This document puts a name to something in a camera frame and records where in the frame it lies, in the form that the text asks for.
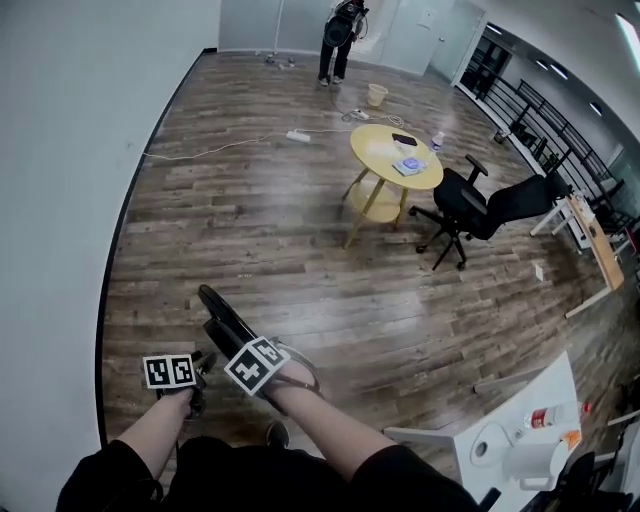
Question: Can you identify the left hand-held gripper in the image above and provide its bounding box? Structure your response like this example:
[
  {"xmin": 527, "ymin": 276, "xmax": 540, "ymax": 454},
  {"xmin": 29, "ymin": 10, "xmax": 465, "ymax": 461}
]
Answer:
[{"xmin": 142, "ymin": 350, "xmax": 218, "ymax": 422}]

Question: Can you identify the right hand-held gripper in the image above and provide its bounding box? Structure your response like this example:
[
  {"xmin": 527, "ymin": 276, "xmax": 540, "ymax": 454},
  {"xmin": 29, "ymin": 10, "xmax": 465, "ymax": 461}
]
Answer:
[{"xmin": 222, "ymin": 336, "xmax": 293, "ymax": 400}]

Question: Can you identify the black folding chair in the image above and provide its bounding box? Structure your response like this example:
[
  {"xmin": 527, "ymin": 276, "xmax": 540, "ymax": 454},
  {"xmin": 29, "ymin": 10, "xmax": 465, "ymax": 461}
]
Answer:
[{"xmin": 197, "ymin": 283, "xmax": 326, "ymax": 417}]

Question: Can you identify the person's left forearm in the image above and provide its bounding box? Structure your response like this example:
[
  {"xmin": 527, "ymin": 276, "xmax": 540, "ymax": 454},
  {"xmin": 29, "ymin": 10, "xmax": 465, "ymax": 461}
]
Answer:
[{"xmin": 115, "ymin": 387, "xmax": 194, "ymax": 481}]

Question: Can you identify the person's right forearm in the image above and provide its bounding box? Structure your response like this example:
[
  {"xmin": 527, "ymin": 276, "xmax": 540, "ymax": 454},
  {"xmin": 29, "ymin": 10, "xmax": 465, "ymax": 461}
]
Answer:
[{"xmin": 272, "ymin": 384, "xmax": 401, "ymax": 474}]

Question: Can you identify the black office chair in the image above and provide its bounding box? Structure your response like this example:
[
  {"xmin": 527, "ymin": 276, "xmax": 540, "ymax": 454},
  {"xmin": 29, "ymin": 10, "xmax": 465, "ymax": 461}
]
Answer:
[{"xmin": 408, "ymin": 153, "xmax": 574, "ymax": 272}]

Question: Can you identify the person's dark shoe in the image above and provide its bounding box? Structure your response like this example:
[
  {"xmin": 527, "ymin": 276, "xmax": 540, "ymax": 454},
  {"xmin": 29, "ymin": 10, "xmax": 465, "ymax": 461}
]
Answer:
[{"xmin": 264, "ymin": 420, "xmax": 291, "ymax": 449}]

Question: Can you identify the person's black clothing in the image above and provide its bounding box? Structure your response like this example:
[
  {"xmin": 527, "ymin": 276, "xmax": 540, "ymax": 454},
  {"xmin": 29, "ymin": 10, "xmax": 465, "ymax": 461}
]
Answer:
[{"xmin": 54, "ymin": 434, "xmax": 482, "ymax": 512}]

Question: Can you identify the purple and white packet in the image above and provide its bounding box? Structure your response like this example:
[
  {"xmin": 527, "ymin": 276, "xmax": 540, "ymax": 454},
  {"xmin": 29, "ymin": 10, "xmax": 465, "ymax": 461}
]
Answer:
[{"xmin": 391, "ymin": 156, "xmax": 429, "ymax": 177}]

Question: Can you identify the yellow round table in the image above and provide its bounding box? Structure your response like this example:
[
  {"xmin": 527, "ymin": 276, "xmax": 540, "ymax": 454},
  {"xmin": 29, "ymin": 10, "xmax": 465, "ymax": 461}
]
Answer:
[{"xmin": 342, "ymin": 123, "xmax": 445, "ymax": 250}]

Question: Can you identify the white table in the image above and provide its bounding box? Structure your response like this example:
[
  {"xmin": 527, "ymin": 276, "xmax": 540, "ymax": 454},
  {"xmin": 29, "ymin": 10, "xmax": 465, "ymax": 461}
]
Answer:
[{"xmin": 383, "ymin": 349, "xmax": 584, "ymax": 494}]

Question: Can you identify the red label plastic bottle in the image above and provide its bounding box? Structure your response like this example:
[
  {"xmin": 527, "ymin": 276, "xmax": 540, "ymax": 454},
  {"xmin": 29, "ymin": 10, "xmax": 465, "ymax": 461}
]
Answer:
[{"xmin": 522, "ymin": 402, "xmax": 594, "ymax": 431}]

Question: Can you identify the wooden desk with white legs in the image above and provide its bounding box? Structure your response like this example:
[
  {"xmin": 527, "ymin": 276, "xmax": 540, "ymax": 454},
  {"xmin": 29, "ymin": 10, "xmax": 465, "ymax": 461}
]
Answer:
[{"xmin": 529, "ymin": 192, "xmax": 626, "ymax": 319}]

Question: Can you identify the white door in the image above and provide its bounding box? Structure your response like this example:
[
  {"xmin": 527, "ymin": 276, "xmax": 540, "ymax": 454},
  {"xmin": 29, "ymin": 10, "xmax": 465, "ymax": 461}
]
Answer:
[{"xmin": 428, "ymin": 8, "xmax": 489, "ymax": 84}]

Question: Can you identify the black metal railing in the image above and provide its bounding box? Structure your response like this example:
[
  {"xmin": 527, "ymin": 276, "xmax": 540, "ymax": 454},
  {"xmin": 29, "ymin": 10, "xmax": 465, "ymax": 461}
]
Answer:
[{"xmin": 459, "ymin": 34, "xmax": 640, "ymax": 281}]

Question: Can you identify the long white cable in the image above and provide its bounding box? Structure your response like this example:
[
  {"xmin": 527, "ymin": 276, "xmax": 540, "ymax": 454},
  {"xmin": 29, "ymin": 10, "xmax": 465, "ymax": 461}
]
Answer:
[{"xmin": 143, "ymin": 130, "xmax": 290, "ymax": 160}]

